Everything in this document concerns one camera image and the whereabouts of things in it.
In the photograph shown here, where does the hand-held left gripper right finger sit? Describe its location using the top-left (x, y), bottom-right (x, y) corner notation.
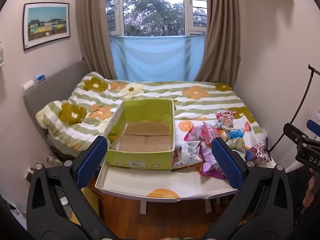
top-left (200, 137), bottom-right (294, 240)

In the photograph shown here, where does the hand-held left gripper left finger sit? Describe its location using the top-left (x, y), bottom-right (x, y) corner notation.
top-left (26, 135), bottom-right (118, 240)

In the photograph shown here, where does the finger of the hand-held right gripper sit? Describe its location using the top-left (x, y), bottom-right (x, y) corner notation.
top-left (307, 119), bottom-right (320, 138)
top-left (283, 122), bottom-right (313, 146)

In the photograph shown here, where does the purple snack packet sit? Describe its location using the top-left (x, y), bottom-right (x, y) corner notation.
top-left (199, 142), bottom-right (227, 180)

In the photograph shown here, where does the white barcode snack packet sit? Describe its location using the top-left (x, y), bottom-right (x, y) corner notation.
top-left (172, 140), bottom-right (202, 172)

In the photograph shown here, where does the green cardboard box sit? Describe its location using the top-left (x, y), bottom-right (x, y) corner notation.
top-left (103, 98), bottom-right (175, 171)

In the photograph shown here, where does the person's right hand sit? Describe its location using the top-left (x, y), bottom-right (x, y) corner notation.
top-left (302, 167), bottom-right (320, 207)

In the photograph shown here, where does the cream and orange snack packet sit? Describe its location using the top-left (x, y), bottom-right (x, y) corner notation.
top-left (226, 138), bottom-right (247, 156)

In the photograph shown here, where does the red and blue cartoon packet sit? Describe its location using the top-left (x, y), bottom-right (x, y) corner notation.
top-left (246, 139), bottom-right (272, 166)

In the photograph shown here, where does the black curved metal stand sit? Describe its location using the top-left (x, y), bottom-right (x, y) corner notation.
top-left (269, 64), bottom-right (320, 153)

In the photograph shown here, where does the pink and white snack packet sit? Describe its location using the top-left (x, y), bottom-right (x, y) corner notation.
top-left (184, 122), bottom-right (222, 146)

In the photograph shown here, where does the white table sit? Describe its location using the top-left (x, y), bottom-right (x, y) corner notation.
top-left (95, 159), bottom-right (238, 215)

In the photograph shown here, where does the red and white snack packet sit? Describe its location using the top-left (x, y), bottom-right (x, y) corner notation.
top-left (214, 110), bottom-right (246, 140)

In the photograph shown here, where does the fruit-printed tablecloth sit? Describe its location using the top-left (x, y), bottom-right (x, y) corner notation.
top-left (99, 115), bottom-right (277, 201)

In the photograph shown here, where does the grey headboard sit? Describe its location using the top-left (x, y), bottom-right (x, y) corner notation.
top-left (23, 60), bottom-right (88, 155)

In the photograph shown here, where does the striped floral blanket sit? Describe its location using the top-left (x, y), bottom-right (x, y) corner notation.
top-left (35, 71), bottom-right (256, 153)

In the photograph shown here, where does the brown curtain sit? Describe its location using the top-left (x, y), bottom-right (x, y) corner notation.
top-left (75, 0), bottom-right (118, 80)
top-left (195, 0), bottom-right (242, 89)

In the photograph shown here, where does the light blue cloth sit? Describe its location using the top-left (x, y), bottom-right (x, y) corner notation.
top-left (109, 35), bottom-right (206, 82)

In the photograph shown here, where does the framed landscape picture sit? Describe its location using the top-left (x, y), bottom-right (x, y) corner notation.
top-left (22, 2), bottom-right (71, 51)

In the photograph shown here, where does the window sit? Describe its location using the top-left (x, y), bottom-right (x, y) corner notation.
top-left (104, 0), bottom-right (208, 37)

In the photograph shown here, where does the white wall switch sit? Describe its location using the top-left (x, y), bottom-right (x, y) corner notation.
top-left (22, 80), bottom-right (35, 93)

